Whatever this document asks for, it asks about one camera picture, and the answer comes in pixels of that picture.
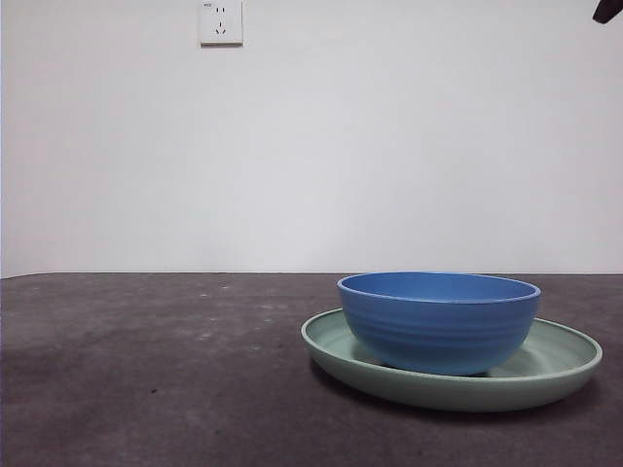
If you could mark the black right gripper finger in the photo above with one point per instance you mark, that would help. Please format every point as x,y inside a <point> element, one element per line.
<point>611,10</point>

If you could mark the white wall power socket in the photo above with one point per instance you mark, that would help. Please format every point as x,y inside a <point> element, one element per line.
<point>220,36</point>

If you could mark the blue ribbed bowl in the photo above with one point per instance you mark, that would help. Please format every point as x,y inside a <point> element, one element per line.
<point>438,331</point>

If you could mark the pale green round plate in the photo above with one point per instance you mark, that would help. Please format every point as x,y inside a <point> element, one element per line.
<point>438,395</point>

